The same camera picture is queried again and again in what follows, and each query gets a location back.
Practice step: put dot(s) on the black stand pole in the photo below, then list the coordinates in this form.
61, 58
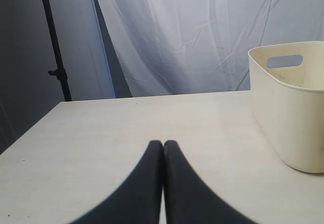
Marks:
60, 72

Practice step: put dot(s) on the white backdrop curtain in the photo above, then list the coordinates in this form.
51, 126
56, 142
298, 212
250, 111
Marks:
169, 47

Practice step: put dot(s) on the cream bin marked X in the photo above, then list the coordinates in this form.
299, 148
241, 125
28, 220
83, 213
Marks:
287, 101

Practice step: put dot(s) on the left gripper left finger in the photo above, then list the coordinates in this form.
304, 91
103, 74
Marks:
138, 198

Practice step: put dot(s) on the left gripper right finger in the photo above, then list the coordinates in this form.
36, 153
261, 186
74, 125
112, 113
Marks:
187, 198

